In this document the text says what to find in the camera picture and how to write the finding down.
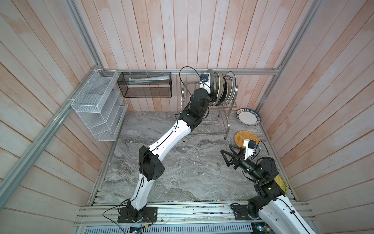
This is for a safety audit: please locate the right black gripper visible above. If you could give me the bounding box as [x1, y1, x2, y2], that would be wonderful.
[222, 145, 264, 184]

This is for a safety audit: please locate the orange woven plate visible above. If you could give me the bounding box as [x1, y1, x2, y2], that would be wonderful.
[234, 131, 260, 148]

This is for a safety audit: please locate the stainless steel dish rack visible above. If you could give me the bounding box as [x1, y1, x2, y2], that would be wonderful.
[188, 87, 238, 139]

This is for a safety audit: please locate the white plate with lettered rim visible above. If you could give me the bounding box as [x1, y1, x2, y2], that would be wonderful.
[236, 108, 261, 126]

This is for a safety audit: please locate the dark blue oval plate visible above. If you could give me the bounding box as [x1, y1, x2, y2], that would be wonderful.
[220, 76, 231, 105]

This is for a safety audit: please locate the cream floral plate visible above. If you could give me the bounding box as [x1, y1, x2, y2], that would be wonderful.
[217, 72, 224, 105]

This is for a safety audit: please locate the sunburst plate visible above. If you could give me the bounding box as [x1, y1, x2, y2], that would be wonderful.
[224, 75, 235, 105]
[213, 72, 222, 106]

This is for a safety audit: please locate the grey green plain plate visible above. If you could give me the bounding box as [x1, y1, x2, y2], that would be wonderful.
[206, 69, 215, 97]

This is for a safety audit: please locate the white plate with black emblem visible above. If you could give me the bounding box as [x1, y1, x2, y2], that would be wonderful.
[225, 71, 237, 105]

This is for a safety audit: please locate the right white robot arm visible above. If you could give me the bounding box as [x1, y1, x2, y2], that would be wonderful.
[221, 140, 315, 234]

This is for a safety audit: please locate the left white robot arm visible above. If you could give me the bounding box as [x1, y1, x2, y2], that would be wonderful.
[126, 88, 215, 221]

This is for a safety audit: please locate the yellow woven plate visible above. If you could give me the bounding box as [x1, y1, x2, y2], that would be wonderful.
[274, 175, 288, 195]

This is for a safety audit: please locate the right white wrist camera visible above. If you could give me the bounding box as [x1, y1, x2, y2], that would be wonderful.
[243, 139, 261, 160]

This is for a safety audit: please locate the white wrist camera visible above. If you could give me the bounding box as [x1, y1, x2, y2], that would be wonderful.
[200, 72, 211, 94]
[243, 139, 261, 160]

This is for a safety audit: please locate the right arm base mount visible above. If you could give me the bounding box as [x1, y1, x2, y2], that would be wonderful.
[230, 196, 272, 220]

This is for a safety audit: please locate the aluminium front rail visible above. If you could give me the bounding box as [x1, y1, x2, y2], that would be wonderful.
[72, 201, 316, 227]

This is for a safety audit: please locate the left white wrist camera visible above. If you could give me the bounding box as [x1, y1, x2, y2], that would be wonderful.
[200, 72, 211, 94]

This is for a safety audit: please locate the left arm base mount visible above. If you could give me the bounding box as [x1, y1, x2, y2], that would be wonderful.
[117, 206, 158, 223]

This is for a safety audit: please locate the black mesh wall basket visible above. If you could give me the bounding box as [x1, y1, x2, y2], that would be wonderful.
[117, 72, 173, 98]

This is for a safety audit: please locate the white mesh wall shelf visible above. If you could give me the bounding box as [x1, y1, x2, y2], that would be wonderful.
[71, 69, 128, 141]

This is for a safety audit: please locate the horizontal aluminium wall rail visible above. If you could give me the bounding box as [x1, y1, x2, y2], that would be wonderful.
[102, 67, 280, 76]

